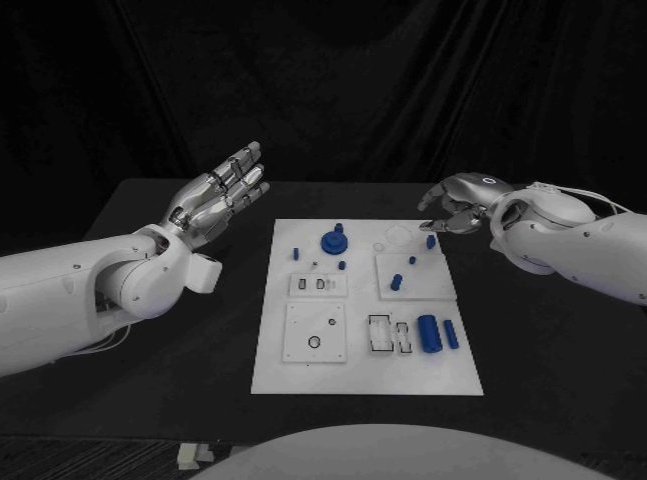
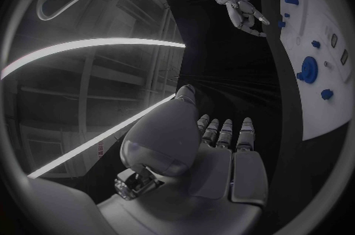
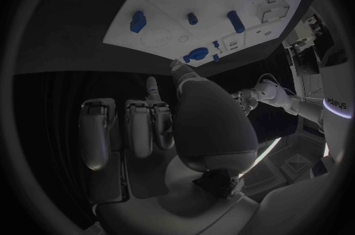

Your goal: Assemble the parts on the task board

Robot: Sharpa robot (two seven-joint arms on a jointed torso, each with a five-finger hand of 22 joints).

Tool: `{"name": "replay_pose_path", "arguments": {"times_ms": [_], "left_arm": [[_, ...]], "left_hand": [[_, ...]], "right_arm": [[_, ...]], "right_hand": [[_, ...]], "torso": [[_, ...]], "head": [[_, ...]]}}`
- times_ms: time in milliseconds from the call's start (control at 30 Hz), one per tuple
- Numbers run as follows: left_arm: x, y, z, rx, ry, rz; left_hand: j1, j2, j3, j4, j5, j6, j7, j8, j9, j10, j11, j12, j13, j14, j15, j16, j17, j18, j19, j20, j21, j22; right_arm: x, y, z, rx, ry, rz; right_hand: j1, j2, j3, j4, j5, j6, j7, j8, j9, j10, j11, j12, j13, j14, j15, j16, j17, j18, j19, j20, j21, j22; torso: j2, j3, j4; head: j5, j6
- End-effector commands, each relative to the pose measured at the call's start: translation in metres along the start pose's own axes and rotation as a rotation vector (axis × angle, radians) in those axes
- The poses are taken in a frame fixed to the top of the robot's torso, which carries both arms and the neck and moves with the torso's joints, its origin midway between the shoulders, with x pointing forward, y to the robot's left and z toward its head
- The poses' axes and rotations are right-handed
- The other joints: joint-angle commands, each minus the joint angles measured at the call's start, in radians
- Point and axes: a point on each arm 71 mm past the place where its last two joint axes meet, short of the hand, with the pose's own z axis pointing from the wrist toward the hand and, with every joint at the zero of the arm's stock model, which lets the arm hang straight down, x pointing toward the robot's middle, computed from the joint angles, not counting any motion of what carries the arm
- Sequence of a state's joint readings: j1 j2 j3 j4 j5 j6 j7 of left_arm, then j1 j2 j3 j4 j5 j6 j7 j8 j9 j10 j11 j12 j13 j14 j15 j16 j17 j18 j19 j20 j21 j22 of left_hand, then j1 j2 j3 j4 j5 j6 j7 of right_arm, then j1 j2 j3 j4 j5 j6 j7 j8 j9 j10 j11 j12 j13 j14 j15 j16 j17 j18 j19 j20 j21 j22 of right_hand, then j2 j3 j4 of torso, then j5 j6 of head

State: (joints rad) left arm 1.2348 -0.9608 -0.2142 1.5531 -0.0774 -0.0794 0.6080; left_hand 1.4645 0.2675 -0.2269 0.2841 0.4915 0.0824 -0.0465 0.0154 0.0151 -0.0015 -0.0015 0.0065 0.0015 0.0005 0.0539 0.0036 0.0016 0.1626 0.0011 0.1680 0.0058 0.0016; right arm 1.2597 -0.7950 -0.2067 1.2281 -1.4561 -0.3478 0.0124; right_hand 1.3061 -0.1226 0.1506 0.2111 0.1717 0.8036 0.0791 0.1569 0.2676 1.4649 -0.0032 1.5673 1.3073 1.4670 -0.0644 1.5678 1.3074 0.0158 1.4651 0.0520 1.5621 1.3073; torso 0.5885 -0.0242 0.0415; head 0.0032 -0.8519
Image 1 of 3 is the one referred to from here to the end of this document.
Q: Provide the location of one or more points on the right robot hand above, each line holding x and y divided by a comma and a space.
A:
472, 187

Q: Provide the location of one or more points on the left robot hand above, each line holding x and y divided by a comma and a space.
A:
215, 195

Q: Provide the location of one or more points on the blue gear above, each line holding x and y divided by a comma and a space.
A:
334, 243

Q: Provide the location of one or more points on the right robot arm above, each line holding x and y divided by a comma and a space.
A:
587, 247

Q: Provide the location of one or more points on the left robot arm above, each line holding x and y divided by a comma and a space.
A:
47, 292

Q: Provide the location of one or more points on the white task board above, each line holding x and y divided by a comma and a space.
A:
355, 375

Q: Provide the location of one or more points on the thin blue cylinder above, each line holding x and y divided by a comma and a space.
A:
452, 333

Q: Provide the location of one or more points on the large blue cylinder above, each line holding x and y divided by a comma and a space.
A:
430, 333

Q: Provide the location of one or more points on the small white block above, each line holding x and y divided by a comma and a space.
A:
194, 455

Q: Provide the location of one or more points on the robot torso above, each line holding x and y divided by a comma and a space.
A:
398, 457

